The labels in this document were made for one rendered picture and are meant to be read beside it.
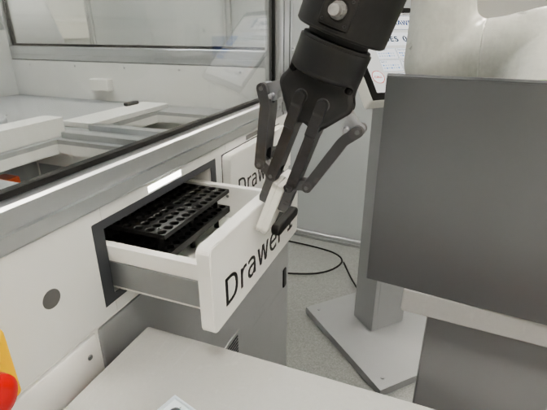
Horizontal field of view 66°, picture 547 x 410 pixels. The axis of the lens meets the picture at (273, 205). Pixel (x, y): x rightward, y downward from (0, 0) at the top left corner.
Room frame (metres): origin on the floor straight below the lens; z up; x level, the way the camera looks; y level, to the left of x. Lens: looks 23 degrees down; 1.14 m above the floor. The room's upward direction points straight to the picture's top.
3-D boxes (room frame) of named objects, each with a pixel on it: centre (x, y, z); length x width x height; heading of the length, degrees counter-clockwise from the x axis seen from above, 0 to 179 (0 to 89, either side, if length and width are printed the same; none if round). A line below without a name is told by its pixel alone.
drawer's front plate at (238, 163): (0.86, 0.03, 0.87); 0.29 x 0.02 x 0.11; 159
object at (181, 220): (0.55, 0.11, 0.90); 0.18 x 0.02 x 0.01; 159
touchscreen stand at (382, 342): (1.36, -0.45, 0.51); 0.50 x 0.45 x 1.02; 25
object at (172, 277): (0.59, 0.22, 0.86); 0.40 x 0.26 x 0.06; 69
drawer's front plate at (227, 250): (0.52, 0.02, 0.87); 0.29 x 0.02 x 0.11; 159
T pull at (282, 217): (0.51, 0.00, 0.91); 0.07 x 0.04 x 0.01; 159
